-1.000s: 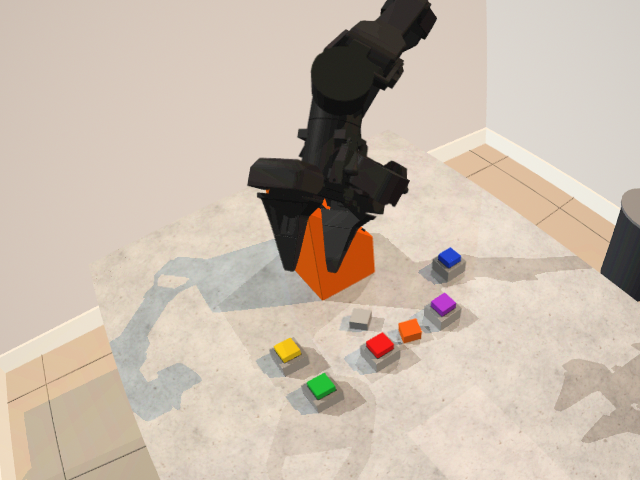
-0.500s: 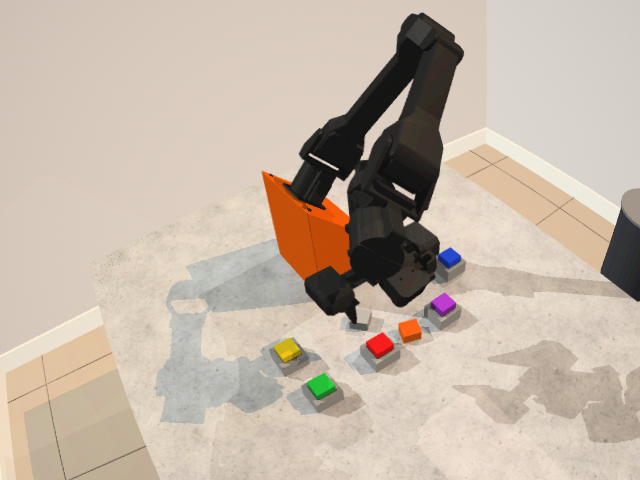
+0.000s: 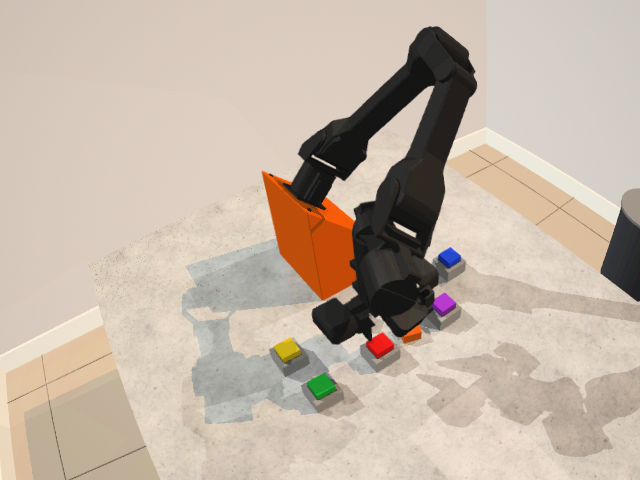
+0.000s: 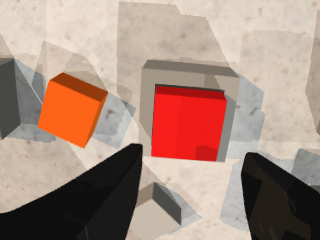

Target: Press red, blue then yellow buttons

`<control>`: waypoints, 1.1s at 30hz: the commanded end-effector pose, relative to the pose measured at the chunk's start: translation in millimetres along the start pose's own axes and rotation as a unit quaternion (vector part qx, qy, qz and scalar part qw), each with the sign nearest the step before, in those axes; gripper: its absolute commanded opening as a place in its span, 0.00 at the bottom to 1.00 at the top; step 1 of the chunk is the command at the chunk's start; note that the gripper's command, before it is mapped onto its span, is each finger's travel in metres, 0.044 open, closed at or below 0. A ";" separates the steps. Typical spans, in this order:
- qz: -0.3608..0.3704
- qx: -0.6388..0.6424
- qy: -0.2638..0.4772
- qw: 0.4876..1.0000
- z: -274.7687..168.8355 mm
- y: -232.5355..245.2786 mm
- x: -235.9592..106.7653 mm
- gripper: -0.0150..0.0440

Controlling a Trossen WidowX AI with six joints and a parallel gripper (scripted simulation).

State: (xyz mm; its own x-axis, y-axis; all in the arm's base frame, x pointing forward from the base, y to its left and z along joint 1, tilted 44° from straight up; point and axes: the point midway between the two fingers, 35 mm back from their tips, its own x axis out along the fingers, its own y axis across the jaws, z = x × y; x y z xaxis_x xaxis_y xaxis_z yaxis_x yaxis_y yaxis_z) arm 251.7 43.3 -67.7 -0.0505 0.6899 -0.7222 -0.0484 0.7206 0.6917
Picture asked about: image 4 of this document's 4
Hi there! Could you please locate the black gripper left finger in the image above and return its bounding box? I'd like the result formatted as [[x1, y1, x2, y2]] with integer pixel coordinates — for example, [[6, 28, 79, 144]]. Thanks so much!
[[0, 143, 143, 240]]

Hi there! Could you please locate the orange cube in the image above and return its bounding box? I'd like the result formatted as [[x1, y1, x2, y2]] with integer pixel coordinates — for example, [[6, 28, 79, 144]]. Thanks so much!
[[39, 72, 109, 148]]

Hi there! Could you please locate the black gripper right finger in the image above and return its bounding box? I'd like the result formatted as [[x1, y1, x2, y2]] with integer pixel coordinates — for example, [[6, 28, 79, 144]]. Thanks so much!
[[240, 152, 320, 240]]

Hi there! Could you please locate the red button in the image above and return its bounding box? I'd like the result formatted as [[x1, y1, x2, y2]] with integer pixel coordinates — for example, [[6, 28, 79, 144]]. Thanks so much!
[[139, 60, 240, 163]]

